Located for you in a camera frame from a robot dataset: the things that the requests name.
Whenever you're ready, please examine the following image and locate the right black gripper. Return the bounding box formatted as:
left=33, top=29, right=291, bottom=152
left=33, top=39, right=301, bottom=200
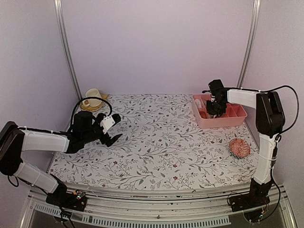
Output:
left=207, top=99, right=226, bottom=114

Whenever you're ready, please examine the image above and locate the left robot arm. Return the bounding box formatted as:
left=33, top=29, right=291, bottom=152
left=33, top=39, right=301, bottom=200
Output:
left=0, top=111, right=121, bottom=211

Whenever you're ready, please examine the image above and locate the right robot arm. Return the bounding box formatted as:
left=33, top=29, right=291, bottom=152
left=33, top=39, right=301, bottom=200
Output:
left=207, top=79, right=285, bottom=211

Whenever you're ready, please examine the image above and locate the red item in tray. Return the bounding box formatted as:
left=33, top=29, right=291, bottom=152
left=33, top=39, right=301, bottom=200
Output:
left=199, top=112, right=208, bottom=119

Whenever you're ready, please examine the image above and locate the white item in tray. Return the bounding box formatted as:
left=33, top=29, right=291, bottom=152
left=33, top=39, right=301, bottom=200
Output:
left=194, top=99, right=202, bottom=108

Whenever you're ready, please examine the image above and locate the pink divided organizer tray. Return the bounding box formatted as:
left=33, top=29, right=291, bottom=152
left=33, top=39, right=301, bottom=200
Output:
left=191, top=94, right=247, bottom=128

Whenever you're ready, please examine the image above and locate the woven bamboo coaster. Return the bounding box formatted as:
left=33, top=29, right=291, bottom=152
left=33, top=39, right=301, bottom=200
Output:
left=80, top=99, right=105, bottom=112

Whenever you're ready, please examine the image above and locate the red patterned bowl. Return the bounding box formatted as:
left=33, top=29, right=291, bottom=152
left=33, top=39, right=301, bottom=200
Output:
left=229, top=138, right=251, bottom=159

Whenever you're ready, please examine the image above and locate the floral tablecloth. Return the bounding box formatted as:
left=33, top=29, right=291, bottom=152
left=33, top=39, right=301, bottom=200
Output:
left=49, top=95, right=258, bottom=190

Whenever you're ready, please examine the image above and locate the cream ceramic mug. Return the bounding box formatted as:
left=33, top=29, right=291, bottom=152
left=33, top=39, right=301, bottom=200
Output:
left=85, top=88, right=102, bottom=106

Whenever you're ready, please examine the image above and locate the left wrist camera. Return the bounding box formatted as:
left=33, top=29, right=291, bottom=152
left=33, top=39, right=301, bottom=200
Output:
left=100, top=114, right=121, bottom=134

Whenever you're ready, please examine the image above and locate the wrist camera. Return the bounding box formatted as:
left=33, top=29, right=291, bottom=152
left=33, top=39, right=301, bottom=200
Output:
left=100, top=114, right=121, bottom=134
left=202, top=79, right=224, bottom=96

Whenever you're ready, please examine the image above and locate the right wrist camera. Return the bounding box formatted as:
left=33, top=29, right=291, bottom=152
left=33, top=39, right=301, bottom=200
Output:
left=202, top=79, right=224, bottom=96

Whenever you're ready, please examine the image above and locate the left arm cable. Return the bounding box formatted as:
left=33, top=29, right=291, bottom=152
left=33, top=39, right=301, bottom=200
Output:
left=70, top=96, right=113, bottom=131

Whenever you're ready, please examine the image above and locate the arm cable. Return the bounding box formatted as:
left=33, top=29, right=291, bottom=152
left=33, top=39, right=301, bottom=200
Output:
left=70, top=96, right=113, bottom=131
left=270, top=85, right=299, bottom=133

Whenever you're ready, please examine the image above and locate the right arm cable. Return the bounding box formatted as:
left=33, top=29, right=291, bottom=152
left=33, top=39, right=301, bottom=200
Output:
left=270, top=85, right=299, bottom=133

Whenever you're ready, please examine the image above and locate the right aluminium frame post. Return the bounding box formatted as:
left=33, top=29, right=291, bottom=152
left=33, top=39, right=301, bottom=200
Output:
left=237, top=0, right=261, bottom=88

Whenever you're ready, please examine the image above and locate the aluminium frame post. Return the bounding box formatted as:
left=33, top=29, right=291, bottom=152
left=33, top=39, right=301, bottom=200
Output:
left=54, top=0, right=82, bottom=99
left=237, top=0, right=261, bottom=88

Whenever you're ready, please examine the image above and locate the front aluminium rail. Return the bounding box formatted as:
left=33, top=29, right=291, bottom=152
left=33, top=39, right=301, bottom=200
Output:
left=21, top=184, right=299, bottom=228

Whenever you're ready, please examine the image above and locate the left aluminium frame post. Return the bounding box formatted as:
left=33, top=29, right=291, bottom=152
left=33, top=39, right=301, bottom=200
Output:
left=54, top=0, right=82, bottom=99

